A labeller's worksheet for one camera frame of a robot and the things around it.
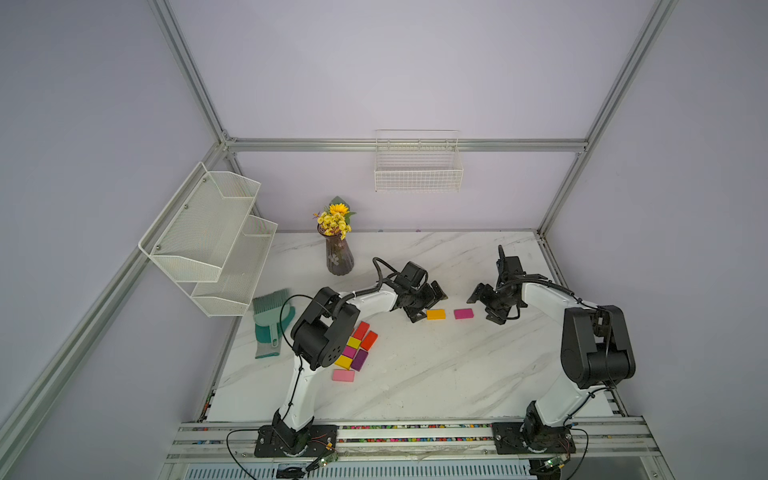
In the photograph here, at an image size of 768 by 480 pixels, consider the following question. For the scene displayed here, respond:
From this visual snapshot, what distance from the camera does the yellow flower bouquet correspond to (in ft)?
2.98

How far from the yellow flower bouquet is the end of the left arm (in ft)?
0.78

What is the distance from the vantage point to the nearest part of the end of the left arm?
765 mm
